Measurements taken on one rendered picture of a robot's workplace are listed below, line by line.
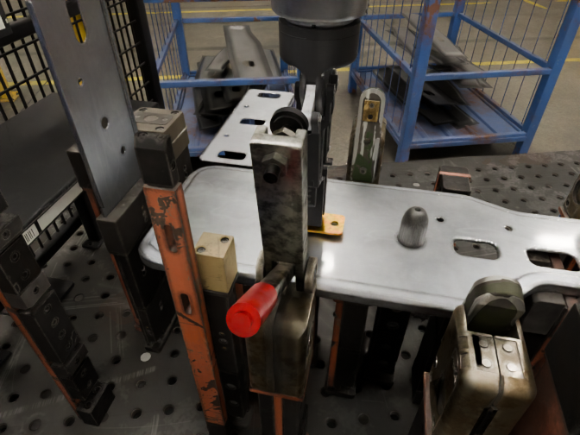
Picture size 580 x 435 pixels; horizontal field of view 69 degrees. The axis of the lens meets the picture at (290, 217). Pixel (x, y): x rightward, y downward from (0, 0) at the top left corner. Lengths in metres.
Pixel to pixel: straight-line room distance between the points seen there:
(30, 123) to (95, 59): 0.29
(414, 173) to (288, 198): 0.94
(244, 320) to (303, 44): 0.25
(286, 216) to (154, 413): 0.50
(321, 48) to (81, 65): 0.28
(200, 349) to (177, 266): 0.13
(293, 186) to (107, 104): 0.34
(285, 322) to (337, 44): 0.25
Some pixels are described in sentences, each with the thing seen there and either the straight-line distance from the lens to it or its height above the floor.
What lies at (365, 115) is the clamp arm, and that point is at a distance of 0.62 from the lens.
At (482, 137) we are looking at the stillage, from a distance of 2.67.
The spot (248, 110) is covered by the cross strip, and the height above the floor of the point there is 1.00.
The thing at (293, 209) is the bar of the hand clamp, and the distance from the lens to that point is 0.32.
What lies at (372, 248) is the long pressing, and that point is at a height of 1.00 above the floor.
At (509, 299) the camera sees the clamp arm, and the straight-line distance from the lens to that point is 0.36.
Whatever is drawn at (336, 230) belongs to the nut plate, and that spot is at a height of 1.01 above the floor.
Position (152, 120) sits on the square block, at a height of 1.06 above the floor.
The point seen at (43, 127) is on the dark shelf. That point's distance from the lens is 0.81.
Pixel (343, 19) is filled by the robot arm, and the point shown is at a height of 1.26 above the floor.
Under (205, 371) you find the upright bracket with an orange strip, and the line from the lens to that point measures 0.55.
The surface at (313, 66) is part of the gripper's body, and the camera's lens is 0.40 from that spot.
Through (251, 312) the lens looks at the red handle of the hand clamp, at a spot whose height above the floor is 1.15.
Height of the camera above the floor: 1.35
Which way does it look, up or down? 39 degrees down
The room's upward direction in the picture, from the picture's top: straight up
